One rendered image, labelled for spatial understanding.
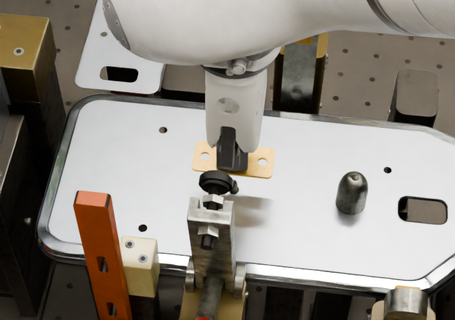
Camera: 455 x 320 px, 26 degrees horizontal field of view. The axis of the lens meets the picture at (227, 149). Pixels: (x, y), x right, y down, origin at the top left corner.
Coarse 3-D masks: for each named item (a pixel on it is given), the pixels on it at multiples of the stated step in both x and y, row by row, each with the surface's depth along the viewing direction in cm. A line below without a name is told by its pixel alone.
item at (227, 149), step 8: (224, 128) 90; (232, 128) 90; (224, 136) 91; (232, 136) 91; (224, 144) 91; (232, 144) 91; (224, 152) 92; (232, 152) 92; (224, 160) 92; (232, 160) 92
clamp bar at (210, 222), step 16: (208, 176) 81; (224, 176) 81; (208, 192) 83; (224, 192) 82; (192, 208) 80; (208, 208) 81; (224, 208) 80; (192, 224) 80; (208, 224) 79; (224, 224) 79; (192, 240) 83; (208, 240) 79; (224, 240) 82; (192, 256) 86; (208, 256) 86; (224, 256) 85; (208, 272) 89; (224, 272) 89
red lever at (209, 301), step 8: (208, 280) 91; (216, 280) 91; (224, 280) 93; (208, 288) 90; (216, 288) 90; (208, 296) 88; (216, 296) 88; (200, 304) 87; (208, 304) 87; (216, 304) 87; (200, 312) 86; (208, 312) 86; (216, 312) 87
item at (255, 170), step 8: (200, 144) 103; (208, 144) 103; (200, 152) 102; (208, 152) 102; (256, 152) 102; (264, 152) 102; (272, 152) 102; (192, 160) 102; (200, 160) 102; (208, 160) 102; (216, 160) 102; (248, 160) 102; (256, 160) 102; (272, 160) 102; (192, 168) 101; (200, 168) 101; (208, 168) 101; (216, 168) 101; (248, 168) 101; (256, 168) 101; (264, 168) 101; (272, 168) 101; (240, 176) 101; (248, 176) 101; (256, 176) 101; (264, 176) 101
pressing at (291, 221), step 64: (64, 128) 112; (128, 128) 111; (192, 128) 111; (320, 128) 111; (384, 128) 111; (64, 192) 106; (128, 192) 106; (192, 192) 106; (256, 192) 106; (320, 192) 106; (384, 192) 106; (448, 192) 106; (64, 256) 102; (256, 256) 102; (320, 256) 102; (384, 256) 102; (448, 256) 102
